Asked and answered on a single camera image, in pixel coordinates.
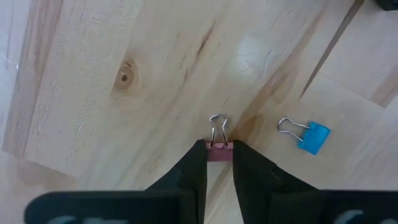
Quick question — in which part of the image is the blue binder clip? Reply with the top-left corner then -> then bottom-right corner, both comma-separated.
277,116 -> 332,156

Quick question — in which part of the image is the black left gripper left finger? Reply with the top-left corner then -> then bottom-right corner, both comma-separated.
145,139 -> 208,224

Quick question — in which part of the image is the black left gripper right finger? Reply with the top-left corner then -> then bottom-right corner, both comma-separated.
233,139 -> 320,224

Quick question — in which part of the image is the pink binder clip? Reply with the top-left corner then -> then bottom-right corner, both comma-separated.
206,113 -> 234,162

